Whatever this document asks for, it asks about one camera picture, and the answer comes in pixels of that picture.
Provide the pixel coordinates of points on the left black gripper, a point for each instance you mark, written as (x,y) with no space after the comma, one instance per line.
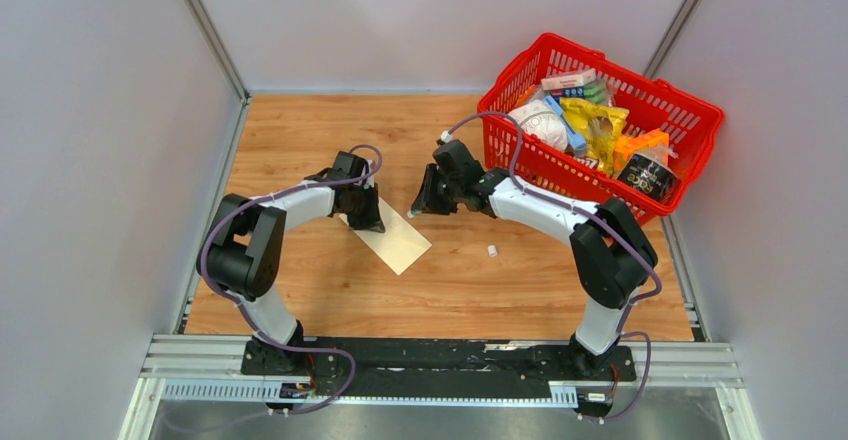
(372,221)

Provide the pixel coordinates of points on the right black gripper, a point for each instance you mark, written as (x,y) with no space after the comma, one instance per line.
(427,201)

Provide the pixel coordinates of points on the cream paper envelope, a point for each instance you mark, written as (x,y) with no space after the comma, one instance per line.
(400,246)

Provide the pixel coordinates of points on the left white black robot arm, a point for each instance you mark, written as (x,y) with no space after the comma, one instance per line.
(240,256)

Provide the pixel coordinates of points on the white round pouch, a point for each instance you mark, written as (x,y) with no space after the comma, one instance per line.
(537,118)

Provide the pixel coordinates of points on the blue flat package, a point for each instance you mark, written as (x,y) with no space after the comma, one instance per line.
(576,141)

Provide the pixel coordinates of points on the yellow snack bag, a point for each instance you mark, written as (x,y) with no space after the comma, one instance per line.
(600,125)

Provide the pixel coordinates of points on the white red box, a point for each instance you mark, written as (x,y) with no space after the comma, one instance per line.
(569,80)

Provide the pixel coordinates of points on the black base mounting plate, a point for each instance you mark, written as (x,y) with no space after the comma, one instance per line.
(443,369)

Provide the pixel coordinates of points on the green blue packet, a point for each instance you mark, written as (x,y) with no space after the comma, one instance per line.
(596,92)

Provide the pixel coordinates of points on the black round can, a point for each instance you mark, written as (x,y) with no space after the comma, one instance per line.
(648,176)

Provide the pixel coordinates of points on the orange package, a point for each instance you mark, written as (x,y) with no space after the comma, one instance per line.
(653,144)

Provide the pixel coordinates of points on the red plastic shopping basket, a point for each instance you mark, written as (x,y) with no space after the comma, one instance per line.
(691,123)

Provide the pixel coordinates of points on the aluminium frame rail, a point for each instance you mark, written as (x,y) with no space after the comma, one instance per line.
(216,357)

